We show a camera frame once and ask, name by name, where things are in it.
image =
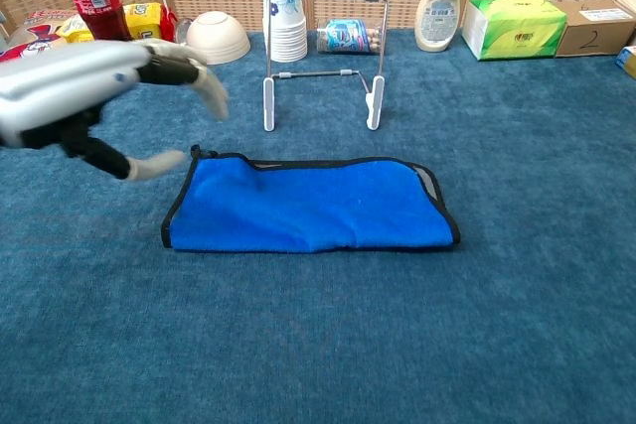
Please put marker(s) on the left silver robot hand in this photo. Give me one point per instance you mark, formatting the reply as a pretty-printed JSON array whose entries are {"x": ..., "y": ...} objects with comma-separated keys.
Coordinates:
[{"x": 64, "y": 76}]

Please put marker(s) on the grey and blue cloth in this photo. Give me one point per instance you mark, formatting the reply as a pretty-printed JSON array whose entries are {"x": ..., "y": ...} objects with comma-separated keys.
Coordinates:
[{"x": 308, "y": 205}]

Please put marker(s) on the red white blue cartoon bag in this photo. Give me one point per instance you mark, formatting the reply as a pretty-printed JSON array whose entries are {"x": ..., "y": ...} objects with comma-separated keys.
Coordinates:
[{"x": 42, "y": 37}]

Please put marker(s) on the yellow Lipo snack pack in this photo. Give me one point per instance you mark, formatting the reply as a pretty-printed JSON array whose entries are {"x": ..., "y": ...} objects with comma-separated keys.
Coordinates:
[{"x": 144, "y": 19}]

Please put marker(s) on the metal spoon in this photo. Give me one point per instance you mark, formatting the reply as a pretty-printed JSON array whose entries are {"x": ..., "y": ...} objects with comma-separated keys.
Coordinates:
[{"x": 183, "y": 27}]

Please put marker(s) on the upturned cream bowl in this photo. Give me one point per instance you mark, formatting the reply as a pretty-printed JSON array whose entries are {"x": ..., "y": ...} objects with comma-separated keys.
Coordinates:
[{"x": 221, "y": 39}]

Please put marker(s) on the stack of white paper cups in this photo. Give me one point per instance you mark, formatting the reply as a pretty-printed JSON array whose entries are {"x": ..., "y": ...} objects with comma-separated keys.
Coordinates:
[{"x": 290, "y": 37}]

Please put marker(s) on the white bottle with blue cap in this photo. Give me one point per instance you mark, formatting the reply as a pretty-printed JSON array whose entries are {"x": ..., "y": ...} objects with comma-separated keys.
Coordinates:
[{"x": 437, "y": 12}]

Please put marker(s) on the green tissue box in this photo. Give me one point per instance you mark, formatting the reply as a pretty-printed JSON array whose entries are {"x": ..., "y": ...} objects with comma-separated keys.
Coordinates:
[{"x": 517, "y": 27}]

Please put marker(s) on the blue carpet table cover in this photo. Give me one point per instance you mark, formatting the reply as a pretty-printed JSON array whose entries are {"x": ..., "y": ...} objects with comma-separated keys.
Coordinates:
[{"x": 497, "y": 320}]

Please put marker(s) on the brown cardboard box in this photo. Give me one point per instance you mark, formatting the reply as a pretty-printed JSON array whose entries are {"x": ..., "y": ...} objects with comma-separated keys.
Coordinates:
[{"x": 591, "y": 32}]

